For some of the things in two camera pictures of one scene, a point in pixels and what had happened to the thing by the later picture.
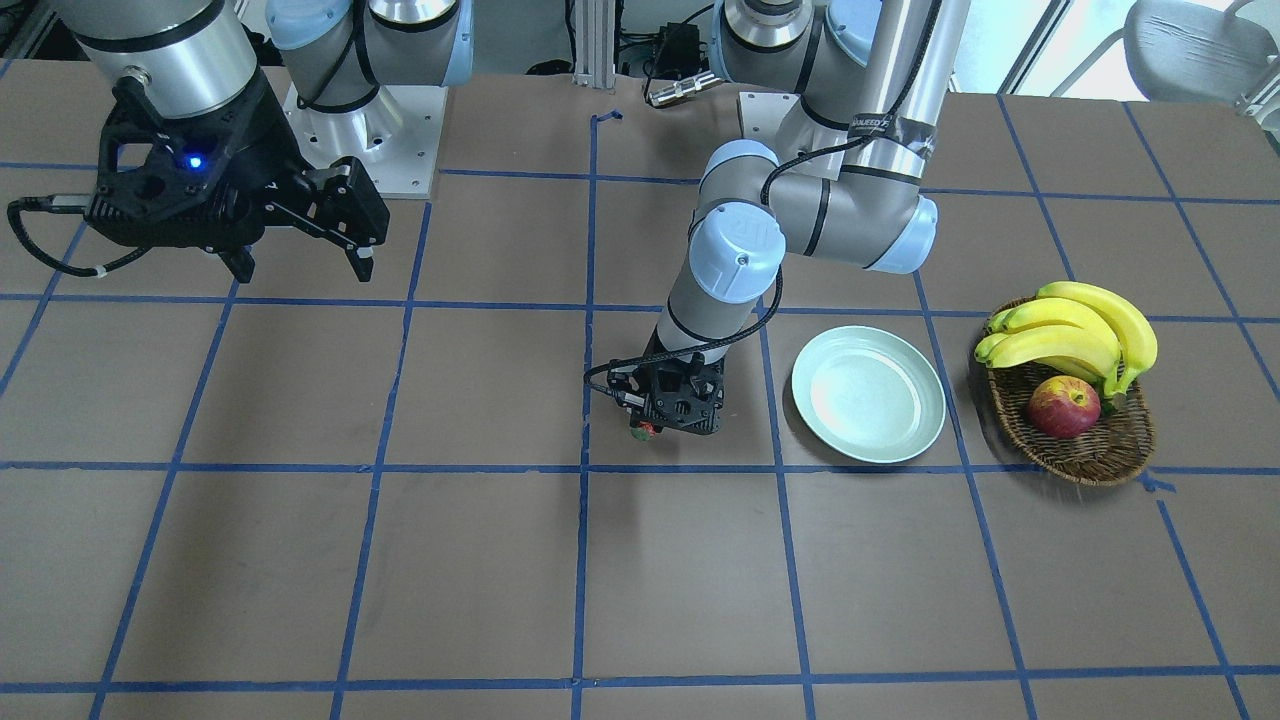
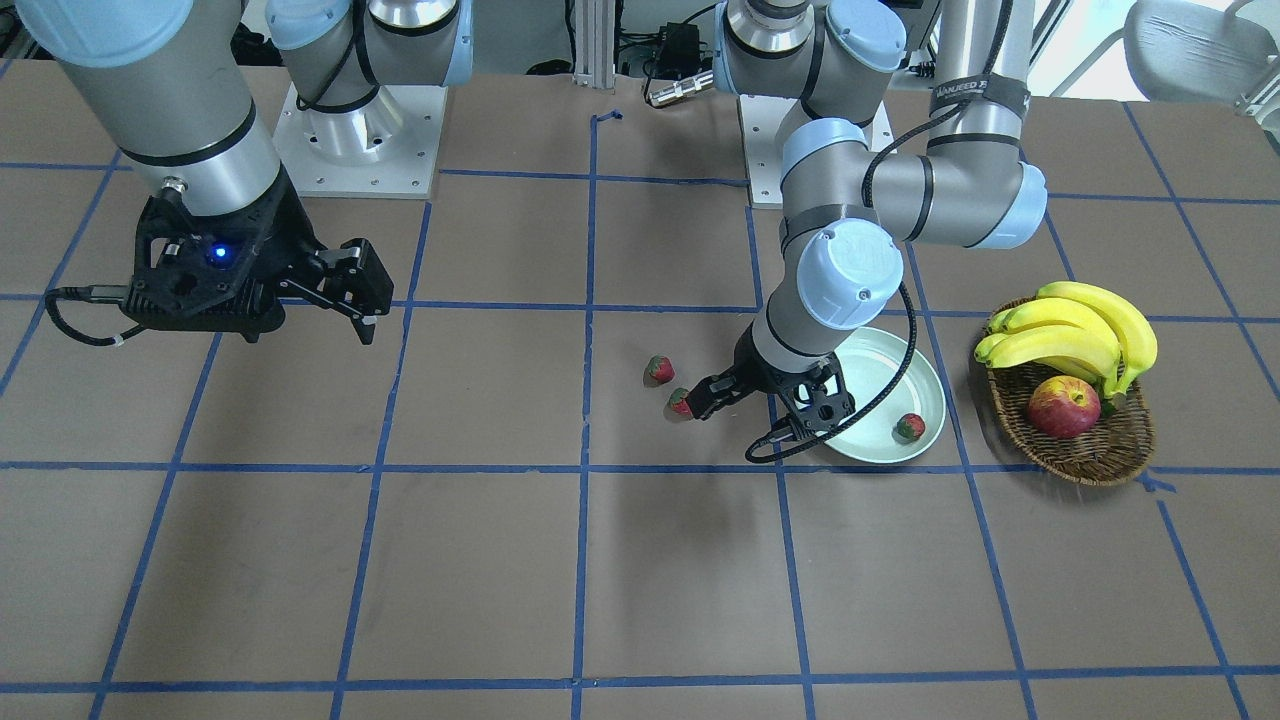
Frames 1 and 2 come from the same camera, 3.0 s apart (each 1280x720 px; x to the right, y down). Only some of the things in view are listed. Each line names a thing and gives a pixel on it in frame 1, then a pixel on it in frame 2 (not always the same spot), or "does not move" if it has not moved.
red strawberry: x=644 y=431 to x=911 y=425
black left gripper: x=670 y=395 to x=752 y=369
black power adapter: x=677 y=50 does not move
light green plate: x=868 y=394 does not move
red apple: x=1064 y=407 does not move
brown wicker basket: x=1116 y=448 does not move
